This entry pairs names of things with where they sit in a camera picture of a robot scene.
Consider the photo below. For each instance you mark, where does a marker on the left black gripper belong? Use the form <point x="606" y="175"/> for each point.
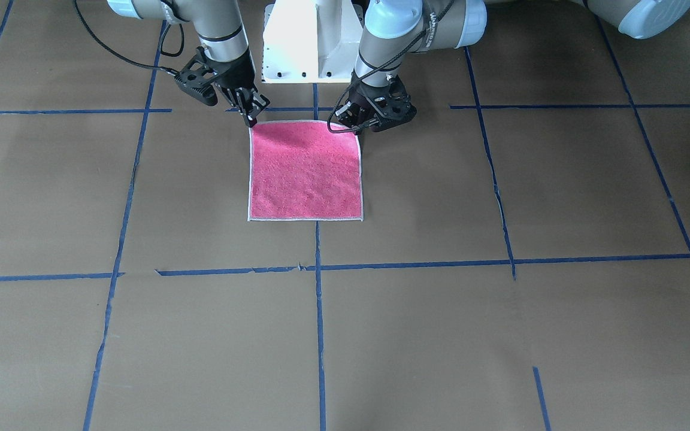
<point x="362" y="124"/>

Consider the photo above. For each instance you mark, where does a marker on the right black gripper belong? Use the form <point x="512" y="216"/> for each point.
<point x="236" y="74"/>

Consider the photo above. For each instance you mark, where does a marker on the pink towel grey back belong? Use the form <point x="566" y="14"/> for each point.
<point x="299" y="170"/>

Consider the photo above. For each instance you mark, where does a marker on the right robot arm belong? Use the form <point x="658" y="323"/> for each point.
<point x="218" y="24"/>

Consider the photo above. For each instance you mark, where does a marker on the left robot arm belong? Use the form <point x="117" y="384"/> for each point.
<point x="394" y="29"/>

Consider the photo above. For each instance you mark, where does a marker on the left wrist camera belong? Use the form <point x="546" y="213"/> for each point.
<point x="391" y="110"/>

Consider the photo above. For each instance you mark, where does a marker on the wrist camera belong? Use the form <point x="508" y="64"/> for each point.
<point x="196" y="78"/>
<point x="391" y="110"/>

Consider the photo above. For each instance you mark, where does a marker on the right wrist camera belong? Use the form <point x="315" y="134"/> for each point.
<point x="196" y="78"/>

